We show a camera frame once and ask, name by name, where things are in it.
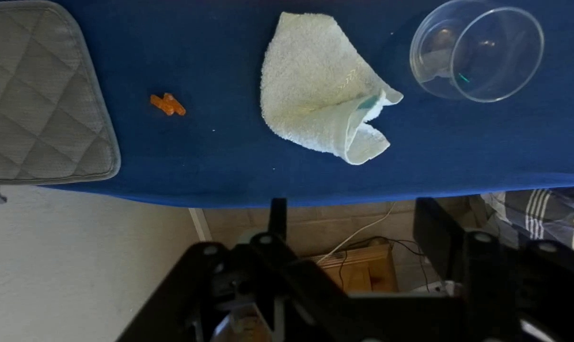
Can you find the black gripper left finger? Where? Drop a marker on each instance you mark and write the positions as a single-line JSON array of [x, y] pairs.
[[212, 283]]

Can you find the grey quilted pad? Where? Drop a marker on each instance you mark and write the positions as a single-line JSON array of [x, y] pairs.
[[54, 123]]

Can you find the blue ironing board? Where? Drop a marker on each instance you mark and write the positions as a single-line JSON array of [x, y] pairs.
[[224, 104]]

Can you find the small orange object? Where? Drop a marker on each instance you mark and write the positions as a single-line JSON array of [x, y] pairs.
[[168, 106]]

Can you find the clear glass cup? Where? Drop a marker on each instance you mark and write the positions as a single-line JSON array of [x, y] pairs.
[[476, 51]]

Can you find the wooden nightstand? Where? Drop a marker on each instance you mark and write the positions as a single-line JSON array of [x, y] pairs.
[[362, 271]]

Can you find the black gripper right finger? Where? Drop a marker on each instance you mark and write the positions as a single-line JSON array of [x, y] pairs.
[[499, 288]]

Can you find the bed with plaid bedding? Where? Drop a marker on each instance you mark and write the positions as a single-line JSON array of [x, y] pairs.
[[526, 216]]

